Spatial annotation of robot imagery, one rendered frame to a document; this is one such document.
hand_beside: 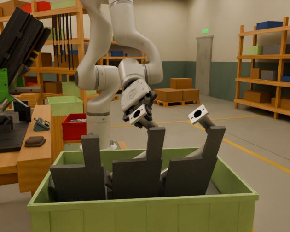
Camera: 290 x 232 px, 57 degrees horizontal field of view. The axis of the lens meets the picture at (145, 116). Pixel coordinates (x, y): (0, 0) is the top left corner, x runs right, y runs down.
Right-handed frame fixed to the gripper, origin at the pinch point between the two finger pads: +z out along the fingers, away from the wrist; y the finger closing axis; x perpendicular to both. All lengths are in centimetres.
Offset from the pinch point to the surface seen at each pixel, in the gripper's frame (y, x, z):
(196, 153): 3.6, 22.1, 2.7
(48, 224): -32.5, -4.5, 18.2
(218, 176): 0.8, 43.5, -0.8
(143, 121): 0.1, -0.1, 2.2
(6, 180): -77, 1, -29
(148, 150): -4.4, 6.7, 5.6
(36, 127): -77, 8, -72
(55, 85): -202, 86, -367
